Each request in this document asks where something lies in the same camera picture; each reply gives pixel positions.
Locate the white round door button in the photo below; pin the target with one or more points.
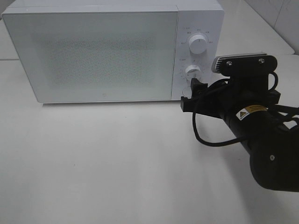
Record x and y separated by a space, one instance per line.
187 92

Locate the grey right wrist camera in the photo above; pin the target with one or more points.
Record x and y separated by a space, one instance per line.
252 68

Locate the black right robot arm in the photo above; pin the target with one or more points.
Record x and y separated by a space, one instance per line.
258 123

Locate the white upper power knob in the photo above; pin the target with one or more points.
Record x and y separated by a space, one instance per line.
197 44

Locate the white microwave oven body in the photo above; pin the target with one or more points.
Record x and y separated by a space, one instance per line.
193 17

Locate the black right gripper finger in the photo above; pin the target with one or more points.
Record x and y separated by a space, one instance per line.
190 104
197 87

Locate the white timer knob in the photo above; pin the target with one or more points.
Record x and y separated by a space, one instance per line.
192 71

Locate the white microwave door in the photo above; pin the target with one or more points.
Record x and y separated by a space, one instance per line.
96 57

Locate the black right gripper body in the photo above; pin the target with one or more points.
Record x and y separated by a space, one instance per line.
237 98

